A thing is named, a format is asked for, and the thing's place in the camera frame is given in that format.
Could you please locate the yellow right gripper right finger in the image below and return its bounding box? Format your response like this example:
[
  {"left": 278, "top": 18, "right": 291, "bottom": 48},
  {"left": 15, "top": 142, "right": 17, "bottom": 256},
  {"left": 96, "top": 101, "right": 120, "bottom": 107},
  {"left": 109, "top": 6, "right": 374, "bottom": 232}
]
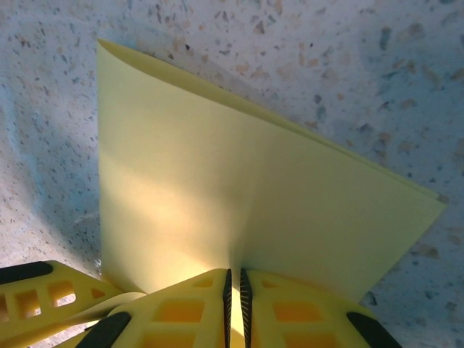
[{"left": 239, "top": 267, "right": 404, "bottom": 348}]

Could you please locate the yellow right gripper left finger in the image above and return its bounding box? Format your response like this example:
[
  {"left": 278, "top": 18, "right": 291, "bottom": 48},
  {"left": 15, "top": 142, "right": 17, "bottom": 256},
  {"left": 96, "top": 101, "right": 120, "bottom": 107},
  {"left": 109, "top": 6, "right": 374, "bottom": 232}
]
[{"left": 65, "top": 267, "right": 233, "bottom": 348}]

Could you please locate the yellow cloth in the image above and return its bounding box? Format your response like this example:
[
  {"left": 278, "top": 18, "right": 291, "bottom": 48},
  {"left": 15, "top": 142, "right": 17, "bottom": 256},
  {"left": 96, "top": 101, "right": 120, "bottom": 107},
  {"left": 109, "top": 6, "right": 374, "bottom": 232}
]
[{"left": 39, "top": 38, "right": 447, "bottom": 348}]

